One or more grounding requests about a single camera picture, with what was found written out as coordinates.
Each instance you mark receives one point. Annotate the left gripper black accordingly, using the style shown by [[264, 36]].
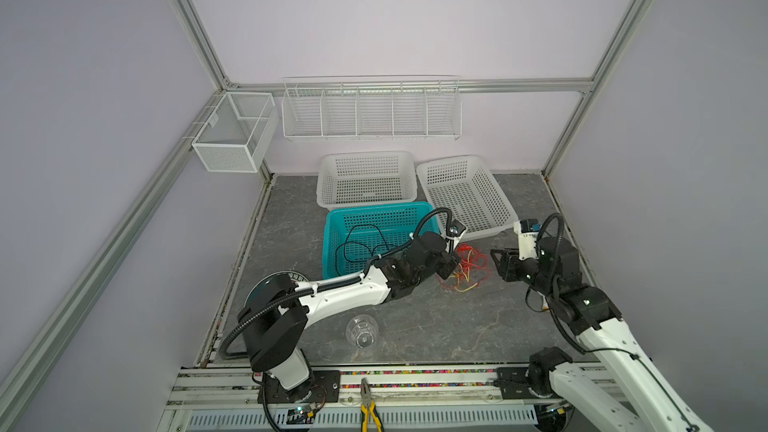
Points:
[[450, 266]]

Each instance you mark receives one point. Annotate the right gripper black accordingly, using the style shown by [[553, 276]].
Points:
[[510, 260]]

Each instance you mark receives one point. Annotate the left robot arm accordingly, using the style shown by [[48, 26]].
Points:
[[278, 311]]

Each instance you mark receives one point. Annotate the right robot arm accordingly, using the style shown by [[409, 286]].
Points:
[[592, 324]]

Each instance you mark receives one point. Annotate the white plastic basket right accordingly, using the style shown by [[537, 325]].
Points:
[[466, 186]]

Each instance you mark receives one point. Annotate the white plastic basket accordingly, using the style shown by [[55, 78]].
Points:
[[366, 178], [466, 186]]

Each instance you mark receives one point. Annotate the teal plastic basket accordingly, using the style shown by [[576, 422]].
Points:
[[352, 235]]

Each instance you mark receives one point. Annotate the clear plastic cup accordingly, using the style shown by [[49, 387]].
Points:
[[362, 331]]

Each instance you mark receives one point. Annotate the white plastic basket left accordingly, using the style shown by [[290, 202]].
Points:
[[366, 178]]

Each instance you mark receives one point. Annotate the round tape plate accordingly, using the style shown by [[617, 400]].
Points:
[[274, 286]]

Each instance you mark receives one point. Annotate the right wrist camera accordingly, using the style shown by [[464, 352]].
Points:
[[527, 231]]

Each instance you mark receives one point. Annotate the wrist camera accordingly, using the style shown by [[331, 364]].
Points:
[[456, 229], [527, 231]]

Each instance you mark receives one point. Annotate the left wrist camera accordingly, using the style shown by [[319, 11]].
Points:
[[456, 229]]

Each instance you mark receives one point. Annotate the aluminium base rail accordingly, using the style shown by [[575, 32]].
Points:
[[453, 397]]

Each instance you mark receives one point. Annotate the yellow handled pliers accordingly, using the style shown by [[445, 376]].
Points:
[[369, 412]]

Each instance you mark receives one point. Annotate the white wire shelf rack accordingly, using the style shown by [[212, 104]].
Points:
[[372, 107]]

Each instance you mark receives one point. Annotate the white mesh wall box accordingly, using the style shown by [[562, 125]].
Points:
[[237, 133]]

